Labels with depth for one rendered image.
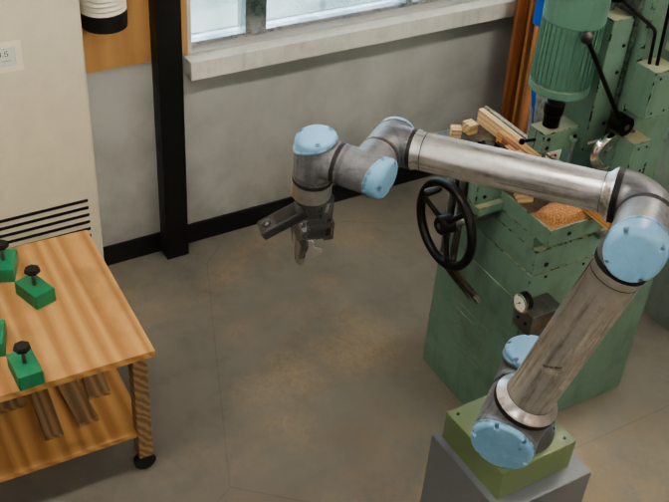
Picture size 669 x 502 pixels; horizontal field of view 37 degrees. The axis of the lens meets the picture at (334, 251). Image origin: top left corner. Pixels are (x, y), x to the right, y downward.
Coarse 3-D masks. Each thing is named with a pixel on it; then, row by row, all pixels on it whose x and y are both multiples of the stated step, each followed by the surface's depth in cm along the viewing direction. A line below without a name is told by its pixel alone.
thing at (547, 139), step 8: (560, 120) 300; (568, 120) 300; (536, 128) 295; (544, 128) 295; (552, 128) 295; (560, 128) 295; (568, 128) 296; (576, 128) 298; (528, 136) 299; (536, 136) 295; (544, 136) 292; (552, 136) 294; (560, 136) 296; (528, 144) 300; (536, 144) 296; (544, 144) 294; (552, 144) 296; (560, 144) 298; (568, 144) 300; (544, 152) 296
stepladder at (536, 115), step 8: (544, 0) 362; (536, 8) 366; (536, 16) 368; (536, 24) 369; (536, 96) 378; (536, 104) 379; (544, 104) 379; (536, 112) 380; (536, 120) 381; (528, 128) 388
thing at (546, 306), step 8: (536, 296) 303; (544, 296) 303; (536, 304) 300; (544, 304) 300; (552, 304) 300; (528, 312) 297; (536, 312) 297; (544, 312) 297; (552, 312) 298; (520, 320) 301; (528, 320) 297; (536, 320) 296; (544, 320) 298; (520, 328) 302; (528, 328) 298; (536, 328) 298; (544, 328) 300
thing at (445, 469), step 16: (432, 448) 266; (448, 448) 261; (432, 464) 269; (448, 464) 261; (464, 464) 257; (576, 464) 259; (432, 480) 271; (448, 480) 263; (464, 480) 256; (544, 480) 254; (560, 480) 254; (576, 480) 256; (432, 496) 274; (448, 496) 266; (464, 496) 258; (480, 496) 251; (512, 496) 249; (528, 496) 250; (544, 496) 251; (560, 496) 256; (576, 496) 261
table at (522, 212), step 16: (480, 128) 327; (512, 192) 297; (480, 208) 295; (496, 208) 298; (512, 208) 296; (528, 208) 291; (528, 224) 291; (544, 224) 285; (576, 224) 287; (592, 224) 291; (544, 240) 286; (560, 240) 287
